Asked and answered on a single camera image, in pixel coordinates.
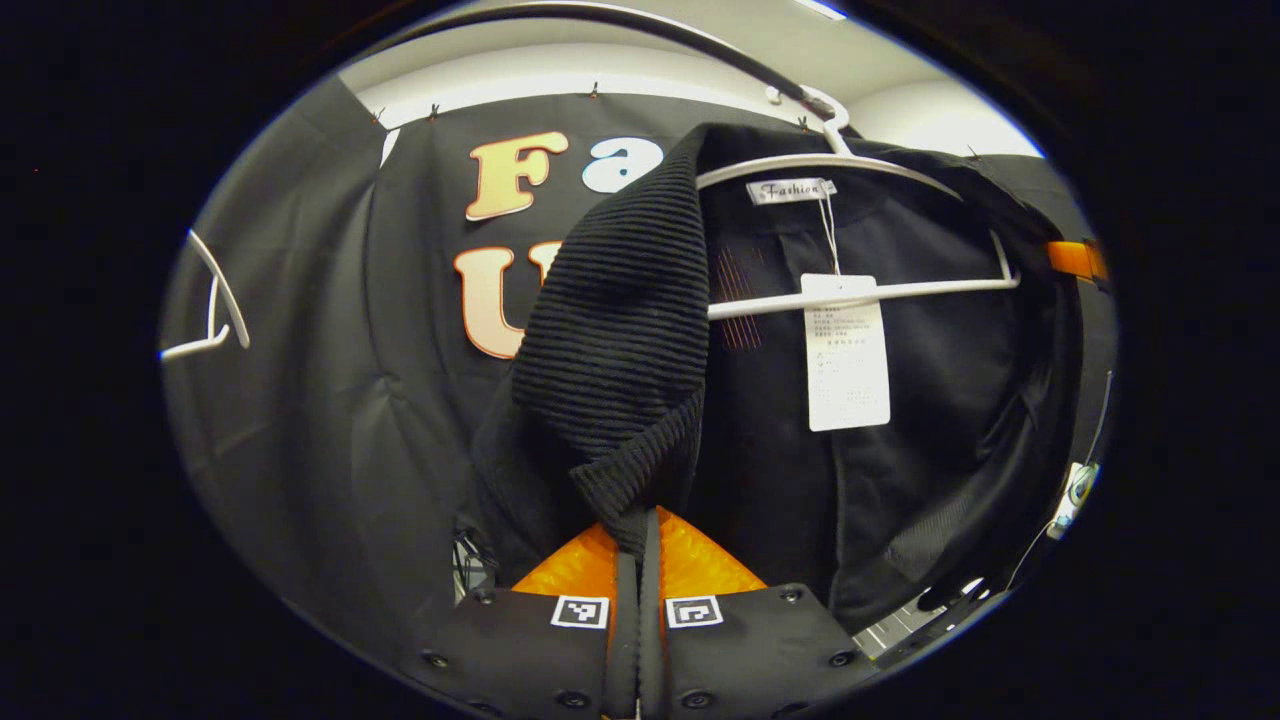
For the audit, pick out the black backdrop cloth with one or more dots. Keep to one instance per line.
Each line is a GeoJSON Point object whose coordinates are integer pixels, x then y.
{"type": "Point", "coordinates": [330, 400]}

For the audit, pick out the gray ribbed panel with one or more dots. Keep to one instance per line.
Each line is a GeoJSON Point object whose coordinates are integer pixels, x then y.
{"type": "Point", "coordinates": [900, 628]}

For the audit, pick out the black ribbed jacket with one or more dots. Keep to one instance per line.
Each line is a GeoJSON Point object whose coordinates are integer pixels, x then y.
{"type": "Point", "coordinates": [620, 330]}

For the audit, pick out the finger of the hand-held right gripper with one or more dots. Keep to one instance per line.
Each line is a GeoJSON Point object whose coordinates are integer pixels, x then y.
{"type": "Point", "coordinates": [1075, 260]}

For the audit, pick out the white hanger with crossbar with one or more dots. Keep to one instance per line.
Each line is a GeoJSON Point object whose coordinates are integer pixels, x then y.
{"type": "Point", "coordinates": [940, 288]}

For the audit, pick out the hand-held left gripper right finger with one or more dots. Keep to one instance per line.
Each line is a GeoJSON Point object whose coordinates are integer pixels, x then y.
{"type": "Point", "coordinates": [652, 640]}

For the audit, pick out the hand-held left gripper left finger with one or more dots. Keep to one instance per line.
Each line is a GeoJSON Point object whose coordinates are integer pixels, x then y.
{"type": "Point", "coordinates": [625, 640]}

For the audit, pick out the white paper garment tag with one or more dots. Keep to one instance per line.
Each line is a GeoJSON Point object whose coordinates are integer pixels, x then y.
{"type": "Point", "coordinates": [845, 350]}

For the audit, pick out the black tripod stand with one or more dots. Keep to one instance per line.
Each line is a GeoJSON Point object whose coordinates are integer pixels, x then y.
{"type": "Point", "coordinates": [472, 565]}

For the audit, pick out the white empty hanger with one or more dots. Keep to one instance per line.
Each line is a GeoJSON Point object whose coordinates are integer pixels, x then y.
{"type": "Point", "coordinates": [232, 310]}

